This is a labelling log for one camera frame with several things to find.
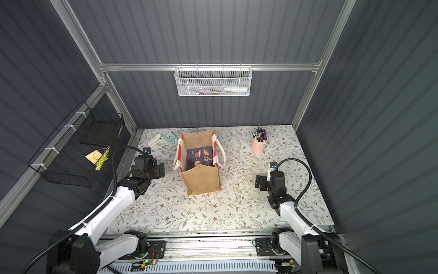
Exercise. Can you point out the white marker in basket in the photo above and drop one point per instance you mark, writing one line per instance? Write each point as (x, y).
(235, 90)

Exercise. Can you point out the dark portrait book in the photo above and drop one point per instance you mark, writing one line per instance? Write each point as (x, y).
(196, 156)

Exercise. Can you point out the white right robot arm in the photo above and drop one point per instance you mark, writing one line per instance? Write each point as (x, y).
(311, 252)

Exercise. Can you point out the white wire mesh basket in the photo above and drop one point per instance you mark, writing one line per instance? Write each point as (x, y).
(209, 82)

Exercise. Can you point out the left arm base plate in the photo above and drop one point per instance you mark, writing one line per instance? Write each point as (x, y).
(155, 251)

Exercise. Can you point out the black wire wall basket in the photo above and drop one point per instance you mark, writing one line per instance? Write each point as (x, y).
(62, 160)

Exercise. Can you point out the yellow pen in basket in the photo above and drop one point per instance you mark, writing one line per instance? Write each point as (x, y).
(101, 160)

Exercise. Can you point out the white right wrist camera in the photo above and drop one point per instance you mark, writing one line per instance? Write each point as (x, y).
(272, 167)

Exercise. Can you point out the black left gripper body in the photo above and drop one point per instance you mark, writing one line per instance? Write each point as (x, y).
(158, 170)

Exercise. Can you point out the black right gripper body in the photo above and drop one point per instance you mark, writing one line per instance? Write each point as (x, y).
(260, 182)

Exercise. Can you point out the pink pen holder cup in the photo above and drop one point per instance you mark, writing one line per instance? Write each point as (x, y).
(259, 141)

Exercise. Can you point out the yellow sticky note pad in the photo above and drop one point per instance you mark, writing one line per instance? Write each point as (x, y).
(94, 157)

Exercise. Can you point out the floral table mat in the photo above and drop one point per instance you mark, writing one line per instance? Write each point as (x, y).
(166, 206)

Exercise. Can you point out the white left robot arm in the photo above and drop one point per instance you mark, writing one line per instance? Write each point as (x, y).
(81, 253)

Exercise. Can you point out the burlap canvas bag red panel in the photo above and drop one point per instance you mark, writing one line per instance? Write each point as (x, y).
(200, 179)

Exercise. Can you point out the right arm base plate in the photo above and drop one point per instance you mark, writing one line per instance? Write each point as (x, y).
(266, 246)

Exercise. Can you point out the black tray in basket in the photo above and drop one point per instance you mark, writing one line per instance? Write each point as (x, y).
(101, 134)

